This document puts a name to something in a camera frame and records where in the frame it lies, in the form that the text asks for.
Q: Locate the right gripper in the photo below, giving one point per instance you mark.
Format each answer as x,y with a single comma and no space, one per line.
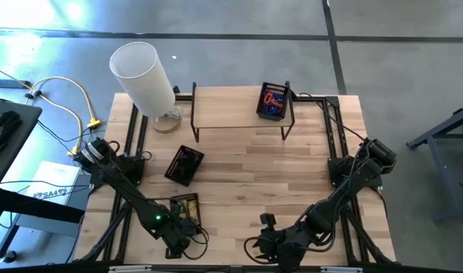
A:
286,244

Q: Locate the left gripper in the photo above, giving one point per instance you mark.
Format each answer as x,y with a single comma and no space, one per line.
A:
176,242

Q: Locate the yellow green crayon box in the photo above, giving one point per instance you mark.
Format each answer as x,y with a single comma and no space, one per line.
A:
192,208

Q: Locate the black plastic slotted basket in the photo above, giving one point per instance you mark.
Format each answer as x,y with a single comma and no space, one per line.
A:
178,197
274,88
172,167

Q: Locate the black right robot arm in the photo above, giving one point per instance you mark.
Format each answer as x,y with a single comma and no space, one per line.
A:
348,182

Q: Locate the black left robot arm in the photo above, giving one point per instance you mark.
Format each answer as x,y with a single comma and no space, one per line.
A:
121,182

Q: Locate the black side desk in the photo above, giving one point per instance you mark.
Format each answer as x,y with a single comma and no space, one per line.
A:
11,159

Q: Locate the white cardboard box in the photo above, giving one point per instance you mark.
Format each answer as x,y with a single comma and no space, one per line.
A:
53,178

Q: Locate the wooden shelf riser black legs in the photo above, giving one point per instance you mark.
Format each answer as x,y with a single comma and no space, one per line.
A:
231,108

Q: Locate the table lamp white shade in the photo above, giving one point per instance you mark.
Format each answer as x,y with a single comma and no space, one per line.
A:
140,79

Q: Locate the blue-legged workbench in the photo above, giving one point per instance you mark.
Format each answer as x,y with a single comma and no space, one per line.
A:
450,189

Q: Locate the black fabric bundle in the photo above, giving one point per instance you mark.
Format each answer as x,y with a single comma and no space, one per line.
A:
2,129

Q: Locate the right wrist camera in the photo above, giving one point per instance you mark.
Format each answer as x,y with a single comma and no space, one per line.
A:
268,220

